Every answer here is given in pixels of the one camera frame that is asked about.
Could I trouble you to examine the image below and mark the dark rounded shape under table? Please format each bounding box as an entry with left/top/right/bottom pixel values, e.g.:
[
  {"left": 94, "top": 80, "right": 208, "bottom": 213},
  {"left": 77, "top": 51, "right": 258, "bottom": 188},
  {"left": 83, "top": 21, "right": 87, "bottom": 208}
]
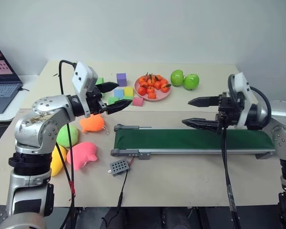
[{"left": 161, "top": 207, "right": 194, "bottom": 229}]

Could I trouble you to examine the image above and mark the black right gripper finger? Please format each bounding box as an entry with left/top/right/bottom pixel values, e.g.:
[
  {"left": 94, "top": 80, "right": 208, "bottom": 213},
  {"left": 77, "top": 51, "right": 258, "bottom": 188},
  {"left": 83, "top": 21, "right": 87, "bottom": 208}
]
[
  {"left": 187, "top": 95, "right": 221, "bottom": 109},
  {"left": 182, "top": 118, "right": 222, "bottom": 134}
]

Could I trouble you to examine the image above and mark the pink plush toy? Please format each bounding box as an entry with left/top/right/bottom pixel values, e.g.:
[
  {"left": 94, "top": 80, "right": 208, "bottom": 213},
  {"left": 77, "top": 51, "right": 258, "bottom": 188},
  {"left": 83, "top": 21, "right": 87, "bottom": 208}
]
[{"left": 66, "top": 141, "right": 98, "bottom": 171}]

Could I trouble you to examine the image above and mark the yellow plush toy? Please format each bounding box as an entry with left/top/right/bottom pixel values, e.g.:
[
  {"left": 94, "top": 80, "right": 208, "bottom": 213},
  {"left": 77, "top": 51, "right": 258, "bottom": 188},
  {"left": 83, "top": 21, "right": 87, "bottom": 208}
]
[{"left": 50, "top": 145, "right": 68, "bottom": 177}]

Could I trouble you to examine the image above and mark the pink plate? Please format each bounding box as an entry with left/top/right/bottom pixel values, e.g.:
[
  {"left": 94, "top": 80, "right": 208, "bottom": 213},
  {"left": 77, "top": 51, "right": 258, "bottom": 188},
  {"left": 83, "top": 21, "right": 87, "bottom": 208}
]
[{"left": 134, "top": 75, "right": 173, "bottom": 102}]

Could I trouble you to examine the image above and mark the grey perforated controller box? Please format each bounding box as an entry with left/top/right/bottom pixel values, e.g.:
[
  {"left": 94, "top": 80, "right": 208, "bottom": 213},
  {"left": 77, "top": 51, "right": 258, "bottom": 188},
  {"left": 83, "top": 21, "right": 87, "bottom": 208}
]
[{"left": 106, "top": 158, "right": 131, "bottom": 177}]

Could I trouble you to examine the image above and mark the green apple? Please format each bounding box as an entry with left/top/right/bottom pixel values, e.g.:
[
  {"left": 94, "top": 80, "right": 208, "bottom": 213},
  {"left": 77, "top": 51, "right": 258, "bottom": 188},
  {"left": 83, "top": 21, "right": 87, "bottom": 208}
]
[
  {"left": 183, "top": 73, "right": 200, "bottom": 91},
  {"left": 170, "top": 69, "right": 185, "bottom": 88}
]

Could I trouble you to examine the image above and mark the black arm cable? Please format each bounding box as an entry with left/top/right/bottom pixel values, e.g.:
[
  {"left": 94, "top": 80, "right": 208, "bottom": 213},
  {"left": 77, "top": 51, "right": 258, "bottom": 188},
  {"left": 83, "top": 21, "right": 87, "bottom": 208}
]
[
  {"left": 59, "top": 60, "right": 78, "bottom": 229},
  {"left": 220, "top": 73, "right": 270, "bottom": 229}
]

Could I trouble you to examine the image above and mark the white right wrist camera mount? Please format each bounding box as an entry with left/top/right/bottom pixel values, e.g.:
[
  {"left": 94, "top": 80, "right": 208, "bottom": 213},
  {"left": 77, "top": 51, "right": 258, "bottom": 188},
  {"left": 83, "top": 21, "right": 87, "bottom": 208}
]
[{"left": 226, "top": 72, "right": 256, "bottom": 131}]

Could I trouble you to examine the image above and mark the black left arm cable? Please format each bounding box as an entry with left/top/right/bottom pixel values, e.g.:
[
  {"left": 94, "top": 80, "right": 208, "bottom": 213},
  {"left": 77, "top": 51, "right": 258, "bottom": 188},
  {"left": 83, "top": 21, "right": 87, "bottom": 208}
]
[{"left": 59, "top": 60, "right": 78, "bottom": 229}]

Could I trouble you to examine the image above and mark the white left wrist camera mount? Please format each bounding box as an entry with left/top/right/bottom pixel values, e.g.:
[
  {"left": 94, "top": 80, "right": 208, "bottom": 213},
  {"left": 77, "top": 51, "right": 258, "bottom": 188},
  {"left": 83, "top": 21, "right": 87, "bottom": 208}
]
[{"left": 71, "top": 61, "right": 99, "bottom": 118}]

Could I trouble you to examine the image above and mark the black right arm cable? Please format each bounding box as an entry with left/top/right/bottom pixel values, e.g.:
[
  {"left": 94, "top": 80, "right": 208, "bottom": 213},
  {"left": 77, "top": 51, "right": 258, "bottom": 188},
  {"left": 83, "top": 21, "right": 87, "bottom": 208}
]
[{"left": 220, "top": 73, "right": 270, "bottom": 229}]

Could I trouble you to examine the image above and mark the white side desk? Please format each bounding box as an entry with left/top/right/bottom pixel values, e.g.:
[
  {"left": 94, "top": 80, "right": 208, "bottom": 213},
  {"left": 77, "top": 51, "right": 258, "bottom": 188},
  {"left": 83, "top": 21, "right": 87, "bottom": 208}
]
[{"left": 0, "top": 73, "right": 40, "bottom": 123}]

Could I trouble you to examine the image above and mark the green plush toy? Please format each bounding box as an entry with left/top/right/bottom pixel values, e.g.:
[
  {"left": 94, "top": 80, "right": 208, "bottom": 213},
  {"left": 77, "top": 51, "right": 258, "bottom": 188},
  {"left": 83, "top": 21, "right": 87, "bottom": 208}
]
[{"left": 56, "top": 124, "right": 80, "bottom": 148}]

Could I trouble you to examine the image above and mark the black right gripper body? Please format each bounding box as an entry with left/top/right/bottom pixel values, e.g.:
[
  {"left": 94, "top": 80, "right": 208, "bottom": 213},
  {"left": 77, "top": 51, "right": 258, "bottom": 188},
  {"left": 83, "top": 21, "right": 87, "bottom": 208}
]
[{"left": 215, "top": 92, "right": 241, "bottom": 131}]

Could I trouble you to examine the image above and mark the black controller box cable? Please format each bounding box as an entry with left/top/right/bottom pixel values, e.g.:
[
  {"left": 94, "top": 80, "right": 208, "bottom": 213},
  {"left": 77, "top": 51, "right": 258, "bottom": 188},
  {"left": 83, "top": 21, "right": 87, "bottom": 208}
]
[{"left": 115, "top": 170, "right": 129, "bottom": 216}]

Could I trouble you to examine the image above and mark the dark laptop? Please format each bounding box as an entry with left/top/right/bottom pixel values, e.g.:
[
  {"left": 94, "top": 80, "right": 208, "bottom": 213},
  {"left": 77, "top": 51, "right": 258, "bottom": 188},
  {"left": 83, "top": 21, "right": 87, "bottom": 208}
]
[{"left": 0, "top": 42, "right": 23, "bottom": 115}]

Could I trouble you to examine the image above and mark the orange plush toy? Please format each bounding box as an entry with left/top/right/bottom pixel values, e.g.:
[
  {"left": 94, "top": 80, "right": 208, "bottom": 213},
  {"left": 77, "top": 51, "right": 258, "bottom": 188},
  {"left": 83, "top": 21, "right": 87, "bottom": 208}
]
[{"left": 79, "top": 114, "right": 110, "bottom": 135}]

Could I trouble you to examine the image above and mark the green conveyor belt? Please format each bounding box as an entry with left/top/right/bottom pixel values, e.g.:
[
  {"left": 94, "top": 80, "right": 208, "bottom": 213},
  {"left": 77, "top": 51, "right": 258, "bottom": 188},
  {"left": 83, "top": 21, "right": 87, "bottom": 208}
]
[{"left": 110, "top": 123, "right": 276, "bottom": 161}]

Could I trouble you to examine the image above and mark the purple foam cube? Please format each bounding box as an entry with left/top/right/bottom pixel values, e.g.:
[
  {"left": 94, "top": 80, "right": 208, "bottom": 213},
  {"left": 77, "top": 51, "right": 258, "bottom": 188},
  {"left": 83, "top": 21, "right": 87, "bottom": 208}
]
[{"left": 116, "top": 73, "right": 127, "bottom": 87}]

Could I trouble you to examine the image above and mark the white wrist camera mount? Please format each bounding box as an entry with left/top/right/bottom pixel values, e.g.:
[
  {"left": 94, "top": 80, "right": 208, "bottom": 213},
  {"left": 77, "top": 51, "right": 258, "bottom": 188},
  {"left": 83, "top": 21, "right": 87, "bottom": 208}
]
[
  {"left": 71, "top": 61, "right": 99, "bottom": 118},
  {"left": 226, "top": 72, "right": 256, "bottom": 131}
]

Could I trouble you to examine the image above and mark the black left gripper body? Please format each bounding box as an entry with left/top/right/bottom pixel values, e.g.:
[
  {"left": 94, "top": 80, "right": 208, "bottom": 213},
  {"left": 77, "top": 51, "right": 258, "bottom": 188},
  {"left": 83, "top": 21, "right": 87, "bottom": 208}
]
[{"left": 85, "top": 86, "right": 108, "bottom": 116}]

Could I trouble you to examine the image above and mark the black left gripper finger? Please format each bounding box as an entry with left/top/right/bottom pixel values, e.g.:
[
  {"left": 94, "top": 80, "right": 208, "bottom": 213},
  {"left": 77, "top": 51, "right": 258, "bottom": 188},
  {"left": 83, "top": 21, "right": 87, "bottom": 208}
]
[
  {"left": 106, "top": 99, "right": 134, "bottom": 115},
  {"left": 96, "top": 82, "right": 120, "bottom": 94}
]

